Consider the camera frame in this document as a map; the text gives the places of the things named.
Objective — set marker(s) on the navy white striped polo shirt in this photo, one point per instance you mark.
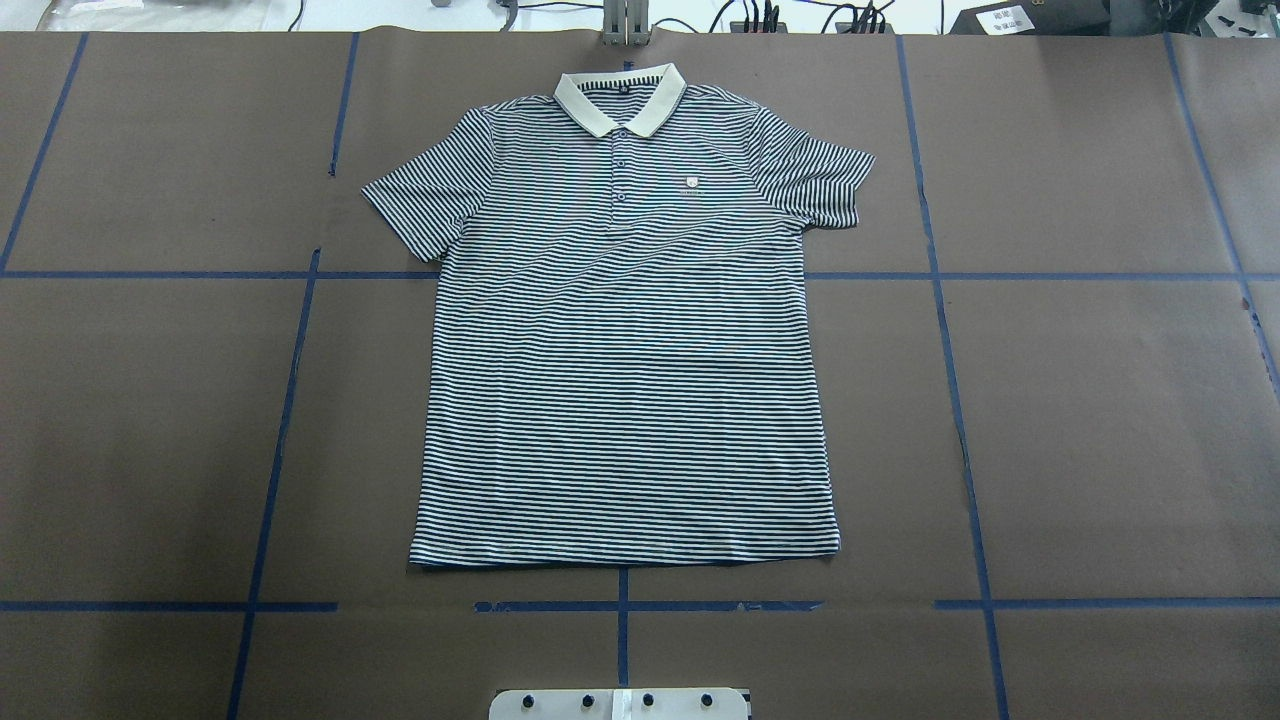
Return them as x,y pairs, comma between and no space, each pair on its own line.
621,367

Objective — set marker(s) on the aluminium frame post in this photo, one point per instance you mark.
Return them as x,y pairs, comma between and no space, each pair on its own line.
626,23

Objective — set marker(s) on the black box with white label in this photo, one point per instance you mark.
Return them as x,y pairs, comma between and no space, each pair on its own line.
1043,18

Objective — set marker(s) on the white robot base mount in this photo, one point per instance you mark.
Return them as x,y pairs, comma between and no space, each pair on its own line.
622,703

